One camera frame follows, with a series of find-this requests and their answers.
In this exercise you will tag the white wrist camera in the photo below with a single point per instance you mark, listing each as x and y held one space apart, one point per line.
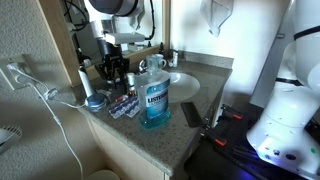
125 37

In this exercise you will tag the white fan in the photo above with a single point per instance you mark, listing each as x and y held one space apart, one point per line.
8 137

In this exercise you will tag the wood framed mirror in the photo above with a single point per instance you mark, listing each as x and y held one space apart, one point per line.
63 50

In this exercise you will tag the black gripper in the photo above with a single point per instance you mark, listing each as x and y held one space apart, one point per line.
111 62

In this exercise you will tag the black perforated mounting board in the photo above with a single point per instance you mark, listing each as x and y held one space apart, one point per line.
233 146

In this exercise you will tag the small red tube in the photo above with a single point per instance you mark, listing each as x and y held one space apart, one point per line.
121 98

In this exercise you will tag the white electric toothbrush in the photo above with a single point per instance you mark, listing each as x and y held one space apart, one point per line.
86 81

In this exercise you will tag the grey hanging towel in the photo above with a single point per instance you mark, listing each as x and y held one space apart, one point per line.
216 15

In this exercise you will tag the white oval sink basin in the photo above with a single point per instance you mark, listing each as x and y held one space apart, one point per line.
183 86

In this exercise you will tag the chrome faucet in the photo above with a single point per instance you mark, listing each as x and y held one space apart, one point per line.
142 66

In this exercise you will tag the black comb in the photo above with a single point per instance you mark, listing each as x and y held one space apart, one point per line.
191 114

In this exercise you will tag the blue round jar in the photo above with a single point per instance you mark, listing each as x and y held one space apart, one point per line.
96 102

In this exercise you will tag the clear blue mouthwash bottle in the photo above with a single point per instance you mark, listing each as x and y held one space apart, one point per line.
153 100

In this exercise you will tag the small white capped bottle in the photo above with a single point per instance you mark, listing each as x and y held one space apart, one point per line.
131 83

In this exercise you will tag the large blue blister pack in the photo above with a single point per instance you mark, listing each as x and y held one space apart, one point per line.
121 107

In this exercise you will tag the small blue blister pack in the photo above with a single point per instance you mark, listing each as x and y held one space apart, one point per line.
134 111

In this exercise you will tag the white wall outlet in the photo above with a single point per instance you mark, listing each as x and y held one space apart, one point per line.
15 75

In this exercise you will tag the white tube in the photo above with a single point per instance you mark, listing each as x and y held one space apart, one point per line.
175 59

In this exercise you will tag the white round bin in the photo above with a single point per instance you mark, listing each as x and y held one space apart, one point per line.
103 175

